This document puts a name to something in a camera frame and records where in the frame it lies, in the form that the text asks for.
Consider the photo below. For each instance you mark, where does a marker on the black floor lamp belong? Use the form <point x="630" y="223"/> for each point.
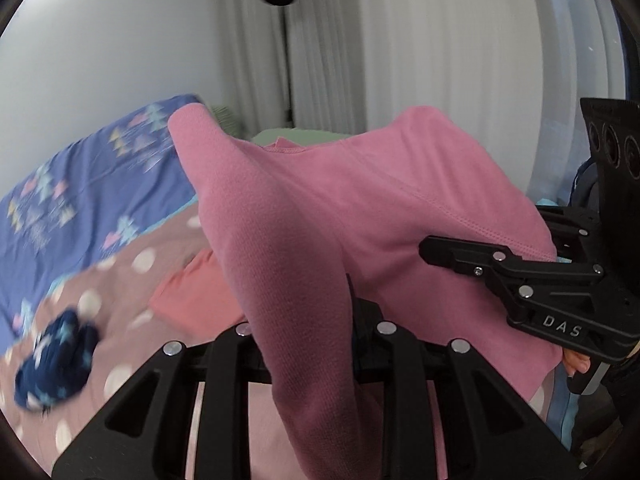
<point x="282" y="9"/>

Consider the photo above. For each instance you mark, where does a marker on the blue tree-patterned sheet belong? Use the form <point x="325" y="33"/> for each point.
<point x="85" y="204"/>

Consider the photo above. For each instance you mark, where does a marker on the green pillow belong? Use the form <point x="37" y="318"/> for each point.
<point x="233" y="127"/>

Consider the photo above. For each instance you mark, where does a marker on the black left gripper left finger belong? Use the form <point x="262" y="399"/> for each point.
<point x="183" y="414"/>

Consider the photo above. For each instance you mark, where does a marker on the pink garment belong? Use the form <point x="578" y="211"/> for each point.
<point x="420" y="161"/>

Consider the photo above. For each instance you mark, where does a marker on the navy star-patterned garment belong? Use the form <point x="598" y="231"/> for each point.
<point x="59" y="365"/>

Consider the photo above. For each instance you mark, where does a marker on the white curtain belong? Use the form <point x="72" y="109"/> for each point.
<point x="509" y="72"/>

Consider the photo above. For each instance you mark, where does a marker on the coral folded garment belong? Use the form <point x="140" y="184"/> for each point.
<point x="197" y="299"/>

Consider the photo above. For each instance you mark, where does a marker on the mauve polka dot blanket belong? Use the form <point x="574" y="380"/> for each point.
<point x="115" y="299"/>

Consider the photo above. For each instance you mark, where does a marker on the person's right hand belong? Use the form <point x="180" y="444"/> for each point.
<point x="575" y="362"/>

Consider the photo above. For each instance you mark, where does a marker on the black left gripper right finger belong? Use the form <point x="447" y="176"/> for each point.
<point x="448" y="405"/>

